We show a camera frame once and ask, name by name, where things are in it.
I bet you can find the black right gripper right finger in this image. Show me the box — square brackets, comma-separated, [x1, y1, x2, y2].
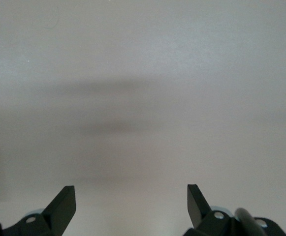
[184, 184, 237, 236]

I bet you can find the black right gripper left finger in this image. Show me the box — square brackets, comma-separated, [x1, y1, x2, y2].
[1, 185, 77, 236]

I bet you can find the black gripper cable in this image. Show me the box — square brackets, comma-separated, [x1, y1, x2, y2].
[233, 207, 265, 236]

